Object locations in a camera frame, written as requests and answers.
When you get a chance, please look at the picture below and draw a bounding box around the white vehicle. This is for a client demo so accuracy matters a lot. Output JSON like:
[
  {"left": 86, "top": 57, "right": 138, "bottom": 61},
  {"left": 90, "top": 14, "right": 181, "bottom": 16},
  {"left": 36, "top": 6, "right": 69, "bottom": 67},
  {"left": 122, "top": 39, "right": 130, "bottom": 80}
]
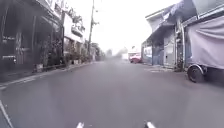
[{"left": 121, "top": 52, "right": 130, "bottom": 61}]

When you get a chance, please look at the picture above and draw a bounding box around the row of trees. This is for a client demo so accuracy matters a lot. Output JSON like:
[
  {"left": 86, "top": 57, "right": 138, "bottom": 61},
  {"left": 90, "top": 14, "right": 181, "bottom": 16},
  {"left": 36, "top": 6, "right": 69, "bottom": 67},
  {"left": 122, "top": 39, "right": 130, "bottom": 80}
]
[{"left": 83, "top": 40, "right": 107, "bottom": 63}]

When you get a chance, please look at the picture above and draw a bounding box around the red car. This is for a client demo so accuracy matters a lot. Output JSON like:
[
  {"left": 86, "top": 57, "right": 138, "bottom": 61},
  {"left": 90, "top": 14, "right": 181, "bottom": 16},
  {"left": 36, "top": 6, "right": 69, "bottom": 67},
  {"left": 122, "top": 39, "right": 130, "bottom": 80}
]
[{"left": 129, "top": 54, "right": 143, "bottom": 64}]

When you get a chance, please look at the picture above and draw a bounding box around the grey asphalt road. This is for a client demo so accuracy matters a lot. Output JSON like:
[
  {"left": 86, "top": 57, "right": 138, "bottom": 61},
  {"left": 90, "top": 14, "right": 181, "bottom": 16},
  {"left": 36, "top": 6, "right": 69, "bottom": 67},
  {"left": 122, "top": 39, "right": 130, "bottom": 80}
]
[{"left": 0, "top": 59, "right": 224, "bottom": 128}]

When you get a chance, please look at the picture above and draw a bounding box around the utility pole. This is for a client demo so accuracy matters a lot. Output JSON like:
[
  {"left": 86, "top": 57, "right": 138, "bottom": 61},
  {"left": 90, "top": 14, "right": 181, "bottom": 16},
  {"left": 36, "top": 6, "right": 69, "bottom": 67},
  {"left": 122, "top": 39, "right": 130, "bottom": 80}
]
[{"left": 86, "top": 0, "right": 100, "bottom": 58}]

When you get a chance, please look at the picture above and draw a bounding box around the white building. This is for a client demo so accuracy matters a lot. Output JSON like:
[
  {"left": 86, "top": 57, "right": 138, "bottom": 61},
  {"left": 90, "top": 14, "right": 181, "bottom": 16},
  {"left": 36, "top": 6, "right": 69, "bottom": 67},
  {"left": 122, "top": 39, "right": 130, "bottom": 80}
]
[{"left": 61, "top": 3, "right": 86, "bottom": 65}]

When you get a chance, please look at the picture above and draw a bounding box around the grey building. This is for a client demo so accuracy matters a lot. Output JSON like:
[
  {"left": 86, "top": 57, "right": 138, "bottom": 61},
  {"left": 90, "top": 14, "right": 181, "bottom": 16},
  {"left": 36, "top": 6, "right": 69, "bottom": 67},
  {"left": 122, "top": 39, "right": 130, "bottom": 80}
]
[{"left": 140, "top": 0, "right": 201, "bottom": 70}]

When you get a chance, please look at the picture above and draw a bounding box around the robot's own part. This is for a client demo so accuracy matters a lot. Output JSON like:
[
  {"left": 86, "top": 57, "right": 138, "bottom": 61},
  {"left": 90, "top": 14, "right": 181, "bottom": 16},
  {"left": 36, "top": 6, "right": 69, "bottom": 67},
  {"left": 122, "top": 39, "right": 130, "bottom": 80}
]
[
  {"left": 76, "top": 121, "right": 85, "bottom": 128},
  {"left": 145, "top": 121, "right": 157, "bottom": 128}
]

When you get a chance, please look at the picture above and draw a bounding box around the grey concrete pavement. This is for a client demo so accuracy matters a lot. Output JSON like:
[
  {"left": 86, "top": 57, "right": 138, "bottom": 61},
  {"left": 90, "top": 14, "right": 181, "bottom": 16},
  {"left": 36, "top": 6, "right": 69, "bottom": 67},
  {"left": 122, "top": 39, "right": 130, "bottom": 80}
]
[{"left": 0, "top": 61, "right": 92, "bottom": 90}]

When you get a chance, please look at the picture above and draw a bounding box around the dark building with plants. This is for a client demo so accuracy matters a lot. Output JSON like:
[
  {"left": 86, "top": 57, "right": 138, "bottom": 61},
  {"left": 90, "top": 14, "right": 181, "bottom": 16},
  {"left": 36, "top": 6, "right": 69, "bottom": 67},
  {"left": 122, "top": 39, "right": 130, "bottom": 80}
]
[{"left": 0, "top": 0, "right": 65, "bottom": 75}]

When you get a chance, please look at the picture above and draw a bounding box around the grey covered truck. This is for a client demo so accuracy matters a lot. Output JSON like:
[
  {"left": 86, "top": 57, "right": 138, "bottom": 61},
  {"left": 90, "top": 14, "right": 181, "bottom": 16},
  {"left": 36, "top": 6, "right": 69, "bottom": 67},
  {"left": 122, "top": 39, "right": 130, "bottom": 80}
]
[{"left": 185, "top": 14, "right": 224, "bottom": 84}]

